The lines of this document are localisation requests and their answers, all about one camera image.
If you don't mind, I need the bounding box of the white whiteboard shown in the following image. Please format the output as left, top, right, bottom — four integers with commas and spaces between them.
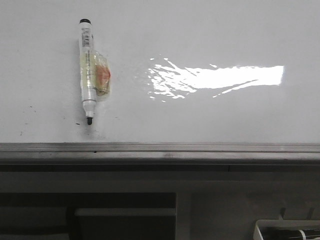
0, 0, 320, 143

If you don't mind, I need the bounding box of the white bin with black contents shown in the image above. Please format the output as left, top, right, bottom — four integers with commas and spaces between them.
252, 219, 320, 240

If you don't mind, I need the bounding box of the white whiteboard marker with tape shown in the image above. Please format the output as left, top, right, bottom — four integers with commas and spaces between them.
78, 18, 111, 126

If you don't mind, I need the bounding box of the dark cabinet with white shelf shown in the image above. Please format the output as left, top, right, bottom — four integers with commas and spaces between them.
0, 193, 177, 240

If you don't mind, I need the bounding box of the aluminium whiteboard tray rail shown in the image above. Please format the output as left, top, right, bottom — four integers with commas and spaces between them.
0, 142, 320, 172

